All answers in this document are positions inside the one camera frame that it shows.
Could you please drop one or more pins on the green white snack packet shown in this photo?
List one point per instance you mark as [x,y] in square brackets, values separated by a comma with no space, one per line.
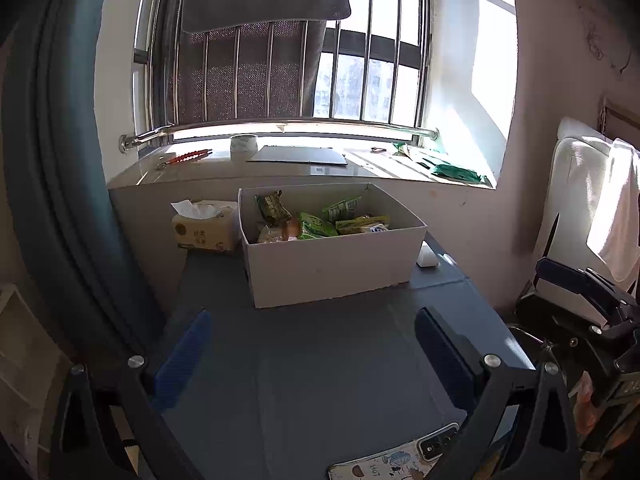
[342,208]

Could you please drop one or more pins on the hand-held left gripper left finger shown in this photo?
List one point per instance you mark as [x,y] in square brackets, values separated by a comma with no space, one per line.
[184,360]

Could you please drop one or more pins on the steel window railing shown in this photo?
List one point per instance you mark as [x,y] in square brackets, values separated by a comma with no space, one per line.
[300,123]

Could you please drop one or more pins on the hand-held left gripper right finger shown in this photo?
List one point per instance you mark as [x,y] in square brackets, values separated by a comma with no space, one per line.
[445,360]

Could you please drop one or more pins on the white cardboard box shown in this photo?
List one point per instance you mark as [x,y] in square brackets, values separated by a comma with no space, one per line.
[330,265]

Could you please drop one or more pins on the white towel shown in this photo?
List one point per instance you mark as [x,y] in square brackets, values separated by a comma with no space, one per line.
[617,220]

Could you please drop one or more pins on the smartphone with cartoon case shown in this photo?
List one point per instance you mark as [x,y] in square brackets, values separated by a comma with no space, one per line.
[390,462]

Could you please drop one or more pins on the dark mesh cloth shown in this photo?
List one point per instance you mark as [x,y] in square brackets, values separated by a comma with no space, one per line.
[255,75]

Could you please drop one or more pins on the pale plastic bag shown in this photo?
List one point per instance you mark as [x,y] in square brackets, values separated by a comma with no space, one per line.
[415,152]

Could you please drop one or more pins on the dark green snack packet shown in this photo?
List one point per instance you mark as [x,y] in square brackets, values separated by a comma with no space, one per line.
[272,206]

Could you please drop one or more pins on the yellow snack pouch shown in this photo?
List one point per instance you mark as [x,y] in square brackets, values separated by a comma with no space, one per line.
[360,223]

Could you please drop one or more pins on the person's right hand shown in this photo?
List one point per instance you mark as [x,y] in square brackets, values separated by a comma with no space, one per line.
[584,397]

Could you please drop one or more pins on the dark flat board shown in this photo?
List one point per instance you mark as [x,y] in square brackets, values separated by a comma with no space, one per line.
[297,155]

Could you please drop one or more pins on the bright green snack packet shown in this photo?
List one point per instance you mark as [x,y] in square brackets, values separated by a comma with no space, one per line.
[315,226]

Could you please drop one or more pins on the white remote control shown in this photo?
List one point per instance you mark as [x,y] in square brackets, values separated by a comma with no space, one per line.
[427,256]

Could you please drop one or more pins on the blue curtain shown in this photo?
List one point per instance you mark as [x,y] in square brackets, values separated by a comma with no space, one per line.
[65,160]

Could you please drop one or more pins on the clear tape roll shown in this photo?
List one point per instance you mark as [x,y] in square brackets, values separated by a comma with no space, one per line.
[243,144]

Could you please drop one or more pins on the white chair with towel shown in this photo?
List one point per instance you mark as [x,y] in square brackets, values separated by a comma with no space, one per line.
[570,185]

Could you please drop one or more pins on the orange snack packet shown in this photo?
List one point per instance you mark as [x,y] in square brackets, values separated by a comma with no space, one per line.
[291,230]

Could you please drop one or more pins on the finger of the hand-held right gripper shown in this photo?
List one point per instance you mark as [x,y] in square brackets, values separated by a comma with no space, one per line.
[567,269]
[550,312]

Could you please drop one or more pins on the wooden frame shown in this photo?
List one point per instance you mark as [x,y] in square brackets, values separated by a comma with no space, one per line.
[617,111]

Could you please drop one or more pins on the long beige snack packet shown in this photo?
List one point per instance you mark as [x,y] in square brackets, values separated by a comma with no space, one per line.
[270,235]

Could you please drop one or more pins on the tissue pack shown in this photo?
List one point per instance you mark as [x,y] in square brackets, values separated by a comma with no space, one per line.
[205,232]

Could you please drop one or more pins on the green plastic bag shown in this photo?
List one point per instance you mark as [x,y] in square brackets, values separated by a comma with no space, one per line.
[455,172]

